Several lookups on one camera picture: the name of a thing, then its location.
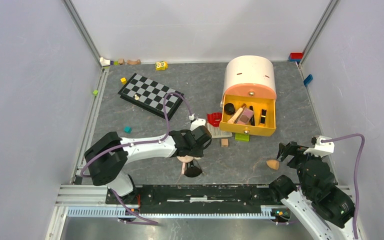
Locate round pink powder compact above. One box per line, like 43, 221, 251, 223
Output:
177, 155, 195, 164

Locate red plastic arch toy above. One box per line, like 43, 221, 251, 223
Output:
206, 112, 223, 128

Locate black mascara tube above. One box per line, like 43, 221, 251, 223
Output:
249, 105, 255, 126

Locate black gold lipstick case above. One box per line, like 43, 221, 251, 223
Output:
259, 109, 267, 126

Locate pink blush palette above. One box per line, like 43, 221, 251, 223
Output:
235, 107, 253, 125

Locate small black round jar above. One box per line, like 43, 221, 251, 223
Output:
223, 102, 236, 116

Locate beige concealer tube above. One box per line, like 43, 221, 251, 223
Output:
227, 103, 247, 124

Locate round drawer organizer box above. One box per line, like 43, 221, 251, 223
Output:
219, 55, 277, 137

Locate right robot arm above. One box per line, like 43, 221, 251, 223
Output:
268, 134, 361, 240

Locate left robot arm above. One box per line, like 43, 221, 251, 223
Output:
80, 118, 212, 204

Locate orange makeup sponge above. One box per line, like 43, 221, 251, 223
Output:
266, 159, 280, 171

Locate black makeup brush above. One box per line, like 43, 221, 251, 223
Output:
184, 160, 203, 178

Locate small wooden cube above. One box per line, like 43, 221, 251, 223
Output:
220, 138, 229, 147

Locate green lego brick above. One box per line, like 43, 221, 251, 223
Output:
234, 133, 250, 142

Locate black white chessboard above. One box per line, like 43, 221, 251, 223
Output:
118, 73, 184, 119

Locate teal cube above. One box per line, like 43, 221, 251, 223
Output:
123, 126, 132, 134

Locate yellow toy block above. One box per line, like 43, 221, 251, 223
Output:
155, 61, 168, 71

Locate yellow cube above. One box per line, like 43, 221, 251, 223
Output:
120, 77, 127, 85

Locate red blue blocks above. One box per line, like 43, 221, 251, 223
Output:
288, 52, 304, 63

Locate wooden arch block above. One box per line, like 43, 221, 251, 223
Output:
126, 59, 142, 65

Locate small wooden block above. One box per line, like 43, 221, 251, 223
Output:
117, 58, 125, 65

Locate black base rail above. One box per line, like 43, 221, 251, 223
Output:
122, 184, 281, 214

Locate blue block by wall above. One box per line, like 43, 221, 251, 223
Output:
303, 74, 314, 87

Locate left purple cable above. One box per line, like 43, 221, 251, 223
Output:
79, 92, 196, 227

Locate white corner bracket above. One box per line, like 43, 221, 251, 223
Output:
99, 57, 112, 68

